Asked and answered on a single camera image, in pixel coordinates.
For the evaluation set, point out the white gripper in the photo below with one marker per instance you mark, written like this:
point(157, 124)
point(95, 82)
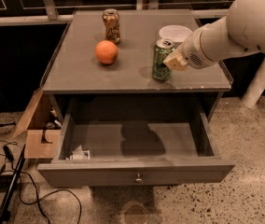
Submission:
point(192, 52)

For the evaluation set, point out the green soda can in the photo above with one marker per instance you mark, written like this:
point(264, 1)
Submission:
point(162, 49)

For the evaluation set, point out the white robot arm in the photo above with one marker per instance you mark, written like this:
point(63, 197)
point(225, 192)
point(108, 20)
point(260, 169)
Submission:
point(240, 33)

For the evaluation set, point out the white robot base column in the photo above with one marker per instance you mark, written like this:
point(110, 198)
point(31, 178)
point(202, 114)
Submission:
point(255, 88)

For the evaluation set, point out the grey cabinet with glass top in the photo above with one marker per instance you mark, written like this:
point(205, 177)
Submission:
point(76, 69)

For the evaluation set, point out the gold soda can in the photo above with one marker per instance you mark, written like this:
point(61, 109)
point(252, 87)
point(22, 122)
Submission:
point(111, 22)

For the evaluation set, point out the open grey top drawer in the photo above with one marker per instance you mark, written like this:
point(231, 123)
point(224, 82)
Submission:
point(164, 139)

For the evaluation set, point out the round metal drawer knob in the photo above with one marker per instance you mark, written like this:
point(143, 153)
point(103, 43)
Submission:
point(138, 179)

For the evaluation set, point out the white paper scrap in drawer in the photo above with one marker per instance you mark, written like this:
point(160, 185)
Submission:
point(80, 154)

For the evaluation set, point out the white ceramic bowl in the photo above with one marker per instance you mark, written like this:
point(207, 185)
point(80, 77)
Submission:
point(176, 33)

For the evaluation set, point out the metal window railing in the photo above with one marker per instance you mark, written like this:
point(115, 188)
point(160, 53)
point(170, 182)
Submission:
point(120, 8)

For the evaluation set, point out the orange fruit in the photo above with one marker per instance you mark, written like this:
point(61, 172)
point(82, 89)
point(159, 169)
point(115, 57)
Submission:
point(106, 52)

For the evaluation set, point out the brown cardboard box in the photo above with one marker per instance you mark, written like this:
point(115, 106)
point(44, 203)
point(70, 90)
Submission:
point(41, 141)

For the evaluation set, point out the black flat panel on floor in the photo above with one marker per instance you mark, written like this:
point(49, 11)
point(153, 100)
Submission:
point(16, 172)

